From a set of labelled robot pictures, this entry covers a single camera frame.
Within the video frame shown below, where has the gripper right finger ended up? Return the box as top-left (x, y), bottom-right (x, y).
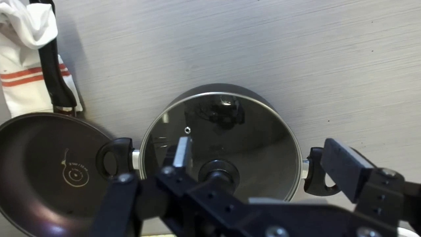
top-left (320, 138), bottom-right (421, 235)

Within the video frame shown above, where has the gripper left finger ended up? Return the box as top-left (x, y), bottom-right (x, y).
top-left (88, 136), bottom-right (265, 237)

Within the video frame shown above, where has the glass lid with black knob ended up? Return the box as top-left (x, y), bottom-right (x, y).
top-left (139, 92), bottom-right (303, 202)

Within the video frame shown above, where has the dark frying pan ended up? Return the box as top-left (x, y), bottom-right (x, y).
top-left (0, 0), bottom-right (119, 237)

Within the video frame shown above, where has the white towel with orange stripes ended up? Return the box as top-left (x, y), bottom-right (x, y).
top-left (0, 0), bottom-right (83, 119)

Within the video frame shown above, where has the black pot with side handles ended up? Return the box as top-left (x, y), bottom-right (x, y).
top-left (96, 83), bottom-right (341, 203)

